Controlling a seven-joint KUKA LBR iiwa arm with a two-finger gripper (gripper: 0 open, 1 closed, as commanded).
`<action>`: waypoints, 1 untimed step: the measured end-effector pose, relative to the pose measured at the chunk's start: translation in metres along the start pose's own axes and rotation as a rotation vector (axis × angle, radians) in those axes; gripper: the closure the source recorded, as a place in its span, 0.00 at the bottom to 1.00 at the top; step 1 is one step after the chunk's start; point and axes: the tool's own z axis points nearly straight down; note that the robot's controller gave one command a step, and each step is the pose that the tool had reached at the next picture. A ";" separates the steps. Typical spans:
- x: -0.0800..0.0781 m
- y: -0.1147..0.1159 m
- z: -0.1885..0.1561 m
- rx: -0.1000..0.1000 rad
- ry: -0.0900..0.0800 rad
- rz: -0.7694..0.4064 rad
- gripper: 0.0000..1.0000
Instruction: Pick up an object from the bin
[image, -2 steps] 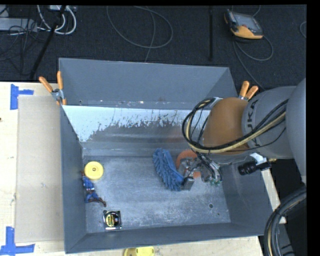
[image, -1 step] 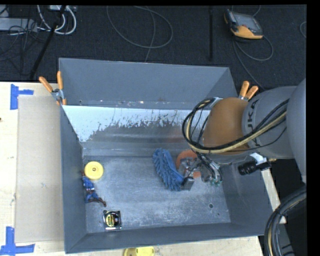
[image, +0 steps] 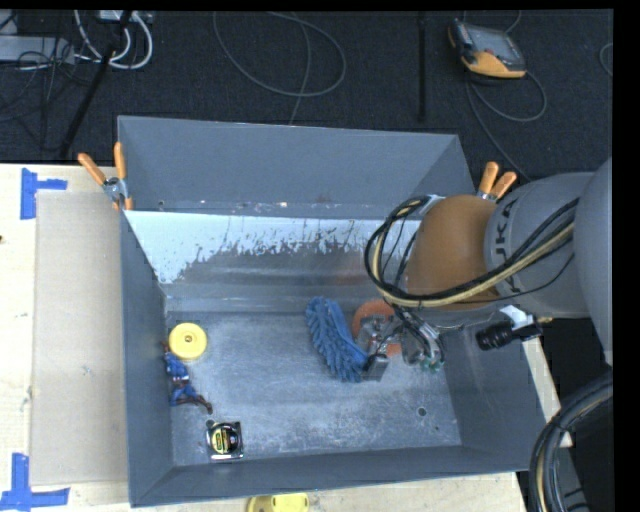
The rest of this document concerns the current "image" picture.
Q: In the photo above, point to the grey metal bin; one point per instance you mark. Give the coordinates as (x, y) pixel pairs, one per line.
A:
(300, 400)

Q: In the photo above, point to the pale yellow flat object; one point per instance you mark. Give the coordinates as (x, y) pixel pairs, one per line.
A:
(277, 503)

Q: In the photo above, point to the blue bristly brush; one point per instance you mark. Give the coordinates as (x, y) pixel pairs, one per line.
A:
(332, 340)

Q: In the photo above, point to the blue toy figure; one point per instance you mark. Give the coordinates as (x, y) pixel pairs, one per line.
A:
(177, 375)

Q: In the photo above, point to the pale wood board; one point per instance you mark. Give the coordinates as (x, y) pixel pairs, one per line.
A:
(75, 325)

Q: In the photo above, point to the black cylinder on white bracket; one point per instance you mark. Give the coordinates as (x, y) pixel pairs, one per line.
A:
(495, 336)

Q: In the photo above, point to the orange round disc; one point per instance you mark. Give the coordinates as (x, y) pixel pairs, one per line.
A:
(367, 309)

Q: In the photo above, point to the yellow round disc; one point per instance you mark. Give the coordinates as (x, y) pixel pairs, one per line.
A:
(187, 341)

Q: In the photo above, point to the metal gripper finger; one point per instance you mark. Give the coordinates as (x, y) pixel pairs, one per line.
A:
(371, 334)
(377, 367)

